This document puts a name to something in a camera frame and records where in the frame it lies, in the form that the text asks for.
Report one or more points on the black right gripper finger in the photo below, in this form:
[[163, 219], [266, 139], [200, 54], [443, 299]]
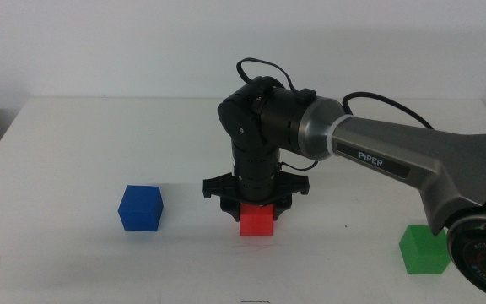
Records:
[[230, 210], [282, 207]]

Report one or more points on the red cube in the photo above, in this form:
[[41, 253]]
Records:
[[255, 221]]

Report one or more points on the blue cube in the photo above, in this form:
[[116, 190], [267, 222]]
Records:
[[139, 209]]

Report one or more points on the green cube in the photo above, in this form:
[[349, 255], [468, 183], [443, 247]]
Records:
[[422, 253]]

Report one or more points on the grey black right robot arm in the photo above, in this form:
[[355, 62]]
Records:
[[395, 148]]

